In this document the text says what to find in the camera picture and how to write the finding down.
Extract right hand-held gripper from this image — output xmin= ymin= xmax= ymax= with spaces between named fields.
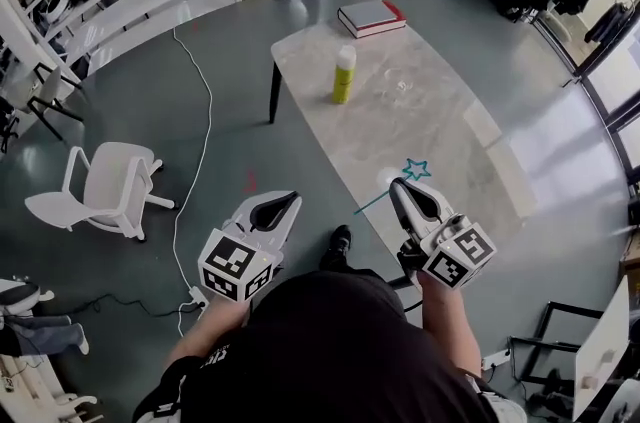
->
xmin=390 ymin=177 xmax=498 ymax=291

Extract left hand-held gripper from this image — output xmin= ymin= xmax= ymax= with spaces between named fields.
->
xmin=198 ymin=189 xmax=304 ymax=303

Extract teal star stick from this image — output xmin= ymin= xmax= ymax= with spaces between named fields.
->
xmin=353 ymin=157 xmax=434 ymax=216

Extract person's left forearm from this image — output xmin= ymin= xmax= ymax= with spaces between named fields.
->
xmin=166 ymin=298 xmax=252 ymax=373

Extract person's right forearm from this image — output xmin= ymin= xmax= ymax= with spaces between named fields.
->
xmin=416 ymin=269 xmax=484 ymax=381

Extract person's black shoe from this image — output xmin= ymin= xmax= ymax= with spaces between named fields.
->
xmin=318 ymin=224 xmax=354 ymax=272

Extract white power strip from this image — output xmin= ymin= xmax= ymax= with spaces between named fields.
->
xmin=188 ymin=285 xmax=209 ymax=312

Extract black table leg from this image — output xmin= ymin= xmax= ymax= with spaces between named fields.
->
xmin=268 ymin=59 xmax=284 ymax=125

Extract person's black shirt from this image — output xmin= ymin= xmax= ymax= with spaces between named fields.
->
xmin=131 ymin=270 xmax=502 ymax=423

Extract yellow can with white cap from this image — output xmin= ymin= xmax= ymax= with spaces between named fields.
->
xmin=331 ymin=44 xmax=358 ymax=105

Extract white office chair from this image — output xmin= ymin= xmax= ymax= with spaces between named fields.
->
xmin=24 ymin=141 xmax=177 ymax=243

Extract red book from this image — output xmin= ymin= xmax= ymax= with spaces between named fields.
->
xmin=348 ymin=0 xmax=408 ymax=40

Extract grey book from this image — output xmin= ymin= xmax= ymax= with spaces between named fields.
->
xmin=337 ymin=0 xmax=402 ymax=31

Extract white board panel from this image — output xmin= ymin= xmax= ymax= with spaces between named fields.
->
xmin=571 ymin=274 xmax=632 ymax=423

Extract white chair with black legs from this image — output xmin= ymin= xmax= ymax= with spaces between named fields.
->
xmin=0 ymin=60 xmax=86 ymax=143

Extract blue jeans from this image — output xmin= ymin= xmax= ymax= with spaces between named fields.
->
xmin=0 ymin=313 xmax=91 ymax=358

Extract white floor cable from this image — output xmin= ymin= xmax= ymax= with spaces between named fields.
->
xmin=171 ymin=25 xmax=214 ymax=338

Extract black floor cable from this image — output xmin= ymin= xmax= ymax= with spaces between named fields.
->
xmin=47 ymin=292 xmax=202 ymax=321

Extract black metal frame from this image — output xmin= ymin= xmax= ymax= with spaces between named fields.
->
xmin=508 ymin=300 xmax=607 ymax=387

